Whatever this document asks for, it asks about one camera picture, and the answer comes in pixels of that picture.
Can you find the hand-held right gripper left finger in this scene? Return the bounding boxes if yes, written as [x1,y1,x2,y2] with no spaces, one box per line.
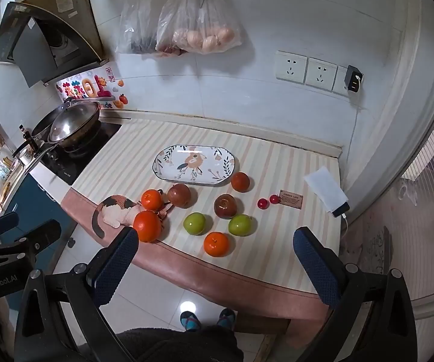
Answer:
[14,226,140,362]

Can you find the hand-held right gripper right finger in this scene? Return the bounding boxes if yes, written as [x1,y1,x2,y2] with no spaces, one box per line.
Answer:
[292,227,418,362]

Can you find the large orange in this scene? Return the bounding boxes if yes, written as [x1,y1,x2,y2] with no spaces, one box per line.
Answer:
[133,211,163,243]

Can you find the green apple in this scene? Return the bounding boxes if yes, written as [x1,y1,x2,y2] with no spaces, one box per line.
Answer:
[228,214,253,237]
[183,213,206,235]

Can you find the dark red apple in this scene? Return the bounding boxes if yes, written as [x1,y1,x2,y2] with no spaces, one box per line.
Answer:
[167,183,192,208]
[214,194,238,219]

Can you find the floral ceramic plate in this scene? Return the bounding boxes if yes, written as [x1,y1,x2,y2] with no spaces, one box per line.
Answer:
[153,145,239,186]

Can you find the blue kitchen cabinet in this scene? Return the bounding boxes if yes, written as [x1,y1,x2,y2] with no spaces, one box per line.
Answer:
[0,175,75,310]

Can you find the cat-shaped mat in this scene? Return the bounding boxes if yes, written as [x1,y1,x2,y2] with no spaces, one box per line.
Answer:
[92,195,174,239]

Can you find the brown label card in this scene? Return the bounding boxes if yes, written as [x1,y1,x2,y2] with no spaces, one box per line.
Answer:
[278,189,303,209]

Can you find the white tissue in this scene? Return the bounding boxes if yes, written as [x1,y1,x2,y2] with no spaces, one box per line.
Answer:
[304,167,348,214]

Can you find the black cooktop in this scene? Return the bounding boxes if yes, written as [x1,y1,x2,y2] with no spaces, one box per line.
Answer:
[40,121,123,186]

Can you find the person's left slipper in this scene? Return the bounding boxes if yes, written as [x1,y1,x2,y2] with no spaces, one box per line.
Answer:
[180,311,202,332]

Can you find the person's slipper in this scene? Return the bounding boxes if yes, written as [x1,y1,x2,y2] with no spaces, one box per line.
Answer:
[180,311,202,332]
[217,308,236,329]

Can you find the person's right slipper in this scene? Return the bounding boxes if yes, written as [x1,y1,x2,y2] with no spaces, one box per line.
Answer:
[217,308,236,329]

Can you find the person's dark clothing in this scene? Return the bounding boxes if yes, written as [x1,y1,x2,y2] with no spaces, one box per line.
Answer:
[115,326,244,362]

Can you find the striped table mat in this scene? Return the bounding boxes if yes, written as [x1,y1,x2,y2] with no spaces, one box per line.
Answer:
[62,119,343,306]

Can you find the patterned glass door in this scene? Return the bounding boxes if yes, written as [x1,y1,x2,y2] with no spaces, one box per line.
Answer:
[353,83,434,310]

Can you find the metal wok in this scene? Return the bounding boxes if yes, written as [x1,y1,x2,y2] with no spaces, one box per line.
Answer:
[11,100,101,159]

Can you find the glass wok lid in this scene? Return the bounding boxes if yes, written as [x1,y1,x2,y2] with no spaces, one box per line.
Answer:
[48,102,99,143]

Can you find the black range hood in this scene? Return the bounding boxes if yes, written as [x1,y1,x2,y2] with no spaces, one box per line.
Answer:
[0,2,104,87]

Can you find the black charger plug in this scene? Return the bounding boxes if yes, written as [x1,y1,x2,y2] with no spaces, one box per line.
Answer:
[346,65,363,92]

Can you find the plastic bag with dark contents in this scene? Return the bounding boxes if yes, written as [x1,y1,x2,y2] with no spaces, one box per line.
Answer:
[116,0,168,55]

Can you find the plastic bag with eggs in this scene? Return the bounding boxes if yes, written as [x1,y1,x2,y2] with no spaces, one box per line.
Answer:
[156,0,243,55]

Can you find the white charging cable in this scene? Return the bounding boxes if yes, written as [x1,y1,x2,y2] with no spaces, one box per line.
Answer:
[340,77,365,249]

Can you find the colourful wall sticker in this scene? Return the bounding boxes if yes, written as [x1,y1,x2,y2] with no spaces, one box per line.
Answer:
[56,67,129,110]

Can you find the white wall outlet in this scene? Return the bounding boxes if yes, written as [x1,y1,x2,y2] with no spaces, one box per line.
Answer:
[305,57,338,91]
[332,66,361,96]
[275,50,308,82]

